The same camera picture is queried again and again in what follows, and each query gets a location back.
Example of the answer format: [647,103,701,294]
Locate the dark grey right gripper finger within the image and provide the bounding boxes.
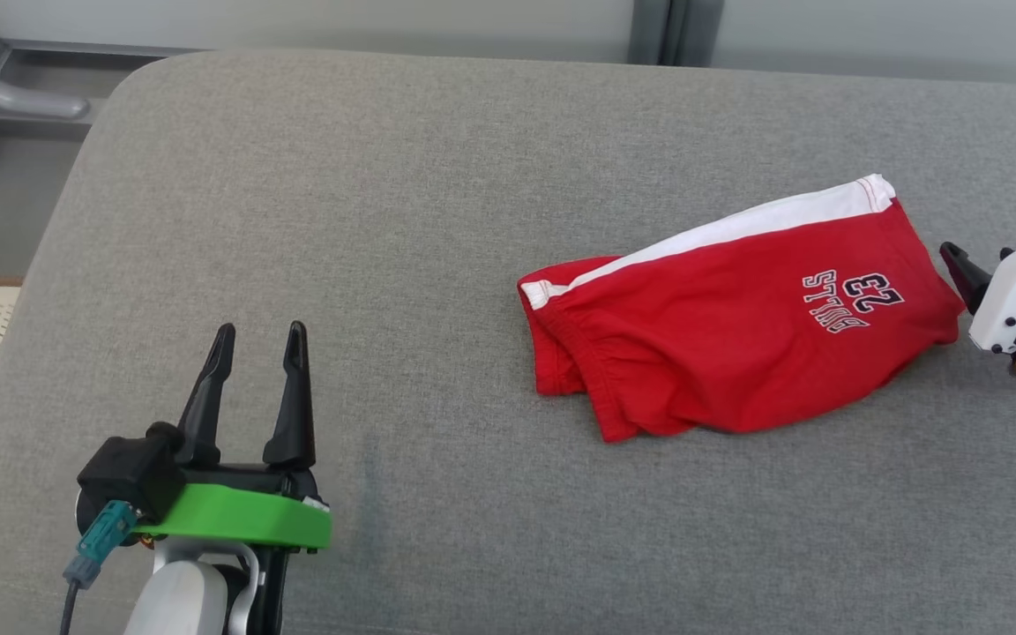
[939,241,995,315]

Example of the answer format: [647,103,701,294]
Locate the grey metal partition post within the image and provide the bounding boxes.
[630,0,726,68]

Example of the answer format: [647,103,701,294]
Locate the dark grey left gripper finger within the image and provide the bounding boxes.
[174,323,237,468]
[262,321,318,468]

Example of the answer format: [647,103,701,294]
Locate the red shorts with white stripe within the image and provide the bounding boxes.
[517,174,967,444]

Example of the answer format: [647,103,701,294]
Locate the teal left camera connector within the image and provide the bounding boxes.
[63,499,139,589]

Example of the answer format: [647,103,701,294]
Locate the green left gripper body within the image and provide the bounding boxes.
[132,466,333,554]

